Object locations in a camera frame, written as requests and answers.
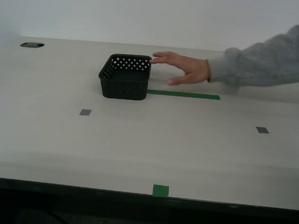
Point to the person's right hand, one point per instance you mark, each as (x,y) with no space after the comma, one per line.
(192,69)

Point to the black perforated plastic basket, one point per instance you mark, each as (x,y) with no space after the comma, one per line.
(125,89)

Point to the grey sleeved right forearm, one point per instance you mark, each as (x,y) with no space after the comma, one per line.
(264,60)

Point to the long green tape strip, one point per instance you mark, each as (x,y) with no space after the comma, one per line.
(186,95)

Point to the small grey tape square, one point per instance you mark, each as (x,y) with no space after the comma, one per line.
(262,130)
(85,112)

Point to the green tape square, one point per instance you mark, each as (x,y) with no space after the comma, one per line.
(160,190)

